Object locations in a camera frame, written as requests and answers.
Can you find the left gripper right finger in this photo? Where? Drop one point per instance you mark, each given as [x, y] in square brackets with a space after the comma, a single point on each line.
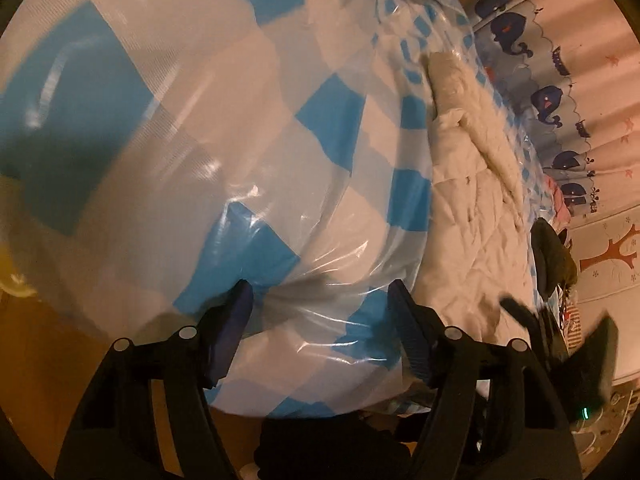
[495, 414]

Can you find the pink crumpled garment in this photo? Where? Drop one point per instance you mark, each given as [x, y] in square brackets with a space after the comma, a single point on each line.
[561, 214]

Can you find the whale print curtain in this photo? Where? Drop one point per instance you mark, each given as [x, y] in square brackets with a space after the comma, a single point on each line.
[569, 69]

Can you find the dark green puffer jacket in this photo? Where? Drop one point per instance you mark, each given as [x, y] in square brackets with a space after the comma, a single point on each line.
[555, 266]

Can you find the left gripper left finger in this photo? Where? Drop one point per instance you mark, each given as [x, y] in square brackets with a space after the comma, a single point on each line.
[113, 433]

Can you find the white quilted puffer jacket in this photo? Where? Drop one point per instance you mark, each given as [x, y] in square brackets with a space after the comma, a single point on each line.
[478, 234]

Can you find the blue checkered plastic bed cover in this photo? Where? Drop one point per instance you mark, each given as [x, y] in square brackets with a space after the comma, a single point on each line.
[156, 152]

